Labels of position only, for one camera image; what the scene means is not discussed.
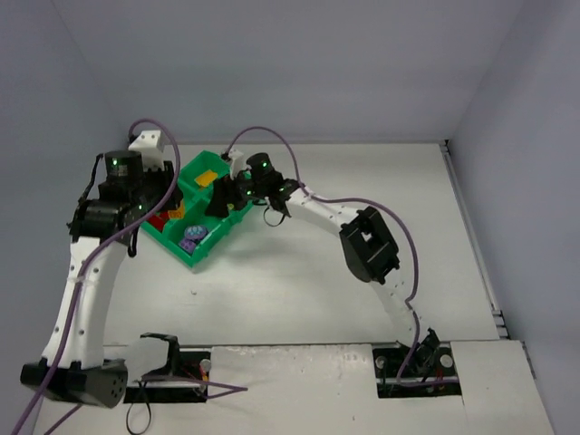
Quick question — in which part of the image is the yellow curved lego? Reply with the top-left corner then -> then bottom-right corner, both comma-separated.
167,205 -> 185,219

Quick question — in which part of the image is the green compartment tray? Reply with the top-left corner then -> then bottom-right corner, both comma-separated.
140,150 -> 253,267

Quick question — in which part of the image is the yellow oval lego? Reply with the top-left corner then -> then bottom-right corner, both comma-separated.
195,169 -> 218,189

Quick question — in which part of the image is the purple oval lego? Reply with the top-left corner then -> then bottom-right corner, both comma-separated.
183,225 -> 209,241

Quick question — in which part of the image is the purple rectangular lego brick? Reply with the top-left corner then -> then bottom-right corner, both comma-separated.
179,238 -> 197,255

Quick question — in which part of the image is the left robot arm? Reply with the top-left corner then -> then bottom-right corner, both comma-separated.
20,150 -> 183,409

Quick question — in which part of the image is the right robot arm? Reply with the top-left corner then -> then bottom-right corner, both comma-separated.
206,150 -> 440,366

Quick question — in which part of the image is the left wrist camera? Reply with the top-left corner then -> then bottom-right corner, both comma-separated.
129,130 -> 164,169

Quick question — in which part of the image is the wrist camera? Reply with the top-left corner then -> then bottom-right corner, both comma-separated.
129,130 -> 164,169
222,148 -> 246,179

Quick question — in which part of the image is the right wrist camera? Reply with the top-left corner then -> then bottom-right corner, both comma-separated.
222,148 -> 246,179

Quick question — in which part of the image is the black cable loop right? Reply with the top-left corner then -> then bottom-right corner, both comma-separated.
264,203 -> 287,227

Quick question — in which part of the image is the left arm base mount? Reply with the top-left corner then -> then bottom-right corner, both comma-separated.
122,348 -> 211,404

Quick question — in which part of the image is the black thin cable left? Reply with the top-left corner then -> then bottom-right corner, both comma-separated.
125,384 -> 153,434

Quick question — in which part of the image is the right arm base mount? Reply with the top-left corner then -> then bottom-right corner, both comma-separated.
372,343 -> 462,400

